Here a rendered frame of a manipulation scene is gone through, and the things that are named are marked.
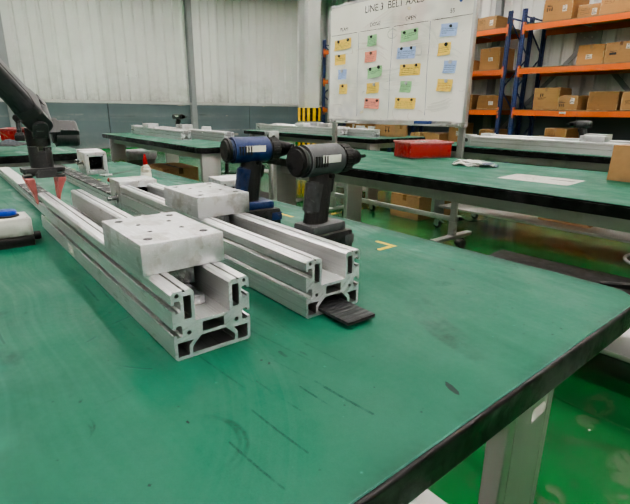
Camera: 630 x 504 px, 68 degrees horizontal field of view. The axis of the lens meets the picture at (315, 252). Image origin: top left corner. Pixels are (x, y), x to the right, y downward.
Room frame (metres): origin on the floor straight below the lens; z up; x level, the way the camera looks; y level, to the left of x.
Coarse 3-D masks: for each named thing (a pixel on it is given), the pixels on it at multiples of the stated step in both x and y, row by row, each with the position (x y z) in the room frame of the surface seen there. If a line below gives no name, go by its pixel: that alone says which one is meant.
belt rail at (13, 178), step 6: (0, 168) 1.99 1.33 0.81; (6, 168) 1.99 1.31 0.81; (0, 174) 1.98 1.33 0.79; (6, 174) 1.81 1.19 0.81; (12, 174) 1.81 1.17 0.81; (18, 174) 1.81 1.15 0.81; (6, 180) 1.83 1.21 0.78; (12, 180) 1.69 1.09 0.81; (18, 180) 1.66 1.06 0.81; (18, 186) 1.58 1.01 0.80; (24, 192) 1.49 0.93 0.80; (30, 198) 1.43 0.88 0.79; (36, 204) 1.32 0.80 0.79
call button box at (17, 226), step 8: (0, 216) 0.94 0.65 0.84; (8, 216) 0.95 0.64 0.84; (16, 216) 0.96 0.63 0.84; (24, 216) 0.96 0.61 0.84; (0, 224) 0.92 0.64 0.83; (8, 224) 0.93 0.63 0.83; (16, 224) 0.93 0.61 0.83; (24, 224) 0.94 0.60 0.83; (0, 232) 0.92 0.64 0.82; (8, 232) 0.92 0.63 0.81; (16, 232) 0.93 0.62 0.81; (24, 232) 0.94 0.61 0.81; (32, 232) 0.95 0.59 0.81; (40, 232) 0.99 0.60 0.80; (0, 240) 0.92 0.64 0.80; (8, 240) 0.92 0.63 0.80; (16, 240) 0.93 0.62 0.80; (24, 240) 0.94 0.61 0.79; (32, 240) 0.95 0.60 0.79; (0, 248) 0.91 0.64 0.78; (8, 248) 0.92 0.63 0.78
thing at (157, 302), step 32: (64, 224) 0.89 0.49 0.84; (96, 224) 0.91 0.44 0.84; (96, 256) 0.72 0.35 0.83; (128, 288) 0.60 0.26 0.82; (160, 288) 0.50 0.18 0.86; (192, 288) 0.57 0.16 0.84; (224, 288) 0.53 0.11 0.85; (160, 320) 0.53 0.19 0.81; (192, 320) 0.49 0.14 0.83; (224, 320) 0.52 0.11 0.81; (192, 352) 0.49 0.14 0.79
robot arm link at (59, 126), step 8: (56, 120) 1.30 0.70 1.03; (64, 120) 1.31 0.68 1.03; (40, 128) 1.22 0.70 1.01; (48, 128) 1.23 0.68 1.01; (56, 128) 1.28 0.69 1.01; (64, 128) 1.29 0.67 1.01; (72, 128) 1.31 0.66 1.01; (40, 136) 1.24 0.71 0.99; (48, 136) 1.25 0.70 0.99; (56, 136) 1.29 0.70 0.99; (64, 136) 1.30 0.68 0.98; (72, 136) 1.31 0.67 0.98; (56, 144) 1.30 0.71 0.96; (64, 144) 1.31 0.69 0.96; (72, 144) 1.32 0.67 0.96
